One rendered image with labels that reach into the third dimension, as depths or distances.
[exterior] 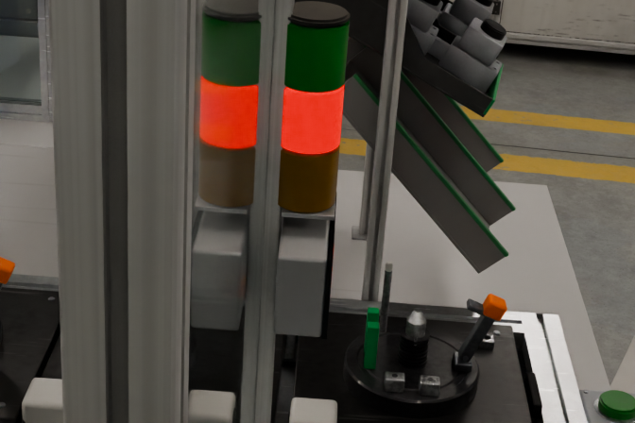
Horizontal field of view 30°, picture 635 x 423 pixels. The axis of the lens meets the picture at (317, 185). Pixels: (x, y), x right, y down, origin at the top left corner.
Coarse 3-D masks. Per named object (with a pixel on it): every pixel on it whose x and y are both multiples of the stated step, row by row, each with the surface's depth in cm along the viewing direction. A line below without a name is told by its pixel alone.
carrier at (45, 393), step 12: (276, 336) 129; (276, 348) 127; (48, 360) 122; (60, 360) 122; (276, 360) 125; (48, 372) 120; (60, 372) 120; (276, 372) 123; (36, 384) 115; (48, 384) 115; (60, 384) 115; (276, 384) 121; (36, 396) 113; (48, 396) 113; (60, 396) 113; (276, 396) 119; (24, 408) 112; (36, 408) 112; (48, 408) 112; (60, 408) 112; (276, 408) 119; (24, 420) 113; (36, 420) 113; (48, 420) 113; (60, 420) 113
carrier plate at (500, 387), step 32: (352, 320) 133; (320, 352) 127; (480, 352) 129; (512, 352) 129; (320, 384) 121; (480, 384) 123; (512, 384) 124; (352, 416) 117; (384, 416) 117; (448, 416) 118; (480, 416) 118; (512, 416) 118
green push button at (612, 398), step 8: (608, 392) 123; (616, 392) 123; (624, 392) 123; (600, 400) 122; (608, 400) 122; (616, 400) 122; (624, 400) 122; (632, 400) 122; (600, 408) 122; (608, 408) 121; (616, 408) 121; (624, 408) 121; (632, 408) 121; (616, 416) 120; (624, 416) 120; (632, 416) 121
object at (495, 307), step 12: (468, 300) 120; (492, 300) 118; (504, 300) 120; (480, 312) 119; (492, 312) 119; (504, 312) 119; (480, 324) 120; (468, 336) 121; (480, 336) 120; (468, 348) 121; (468, 360) 121
